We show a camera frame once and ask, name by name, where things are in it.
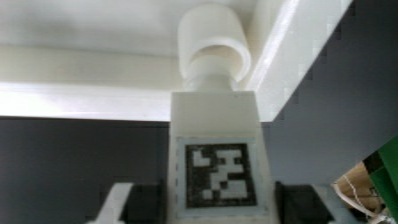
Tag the white table leg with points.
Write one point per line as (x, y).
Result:
(219, 181)

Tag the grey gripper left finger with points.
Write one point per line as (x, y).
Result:
(111, 211)

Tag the white square table top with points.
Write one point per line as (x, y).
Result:
(90, 54)

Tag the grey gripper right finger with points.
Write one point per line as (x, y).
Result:
(342, 215)

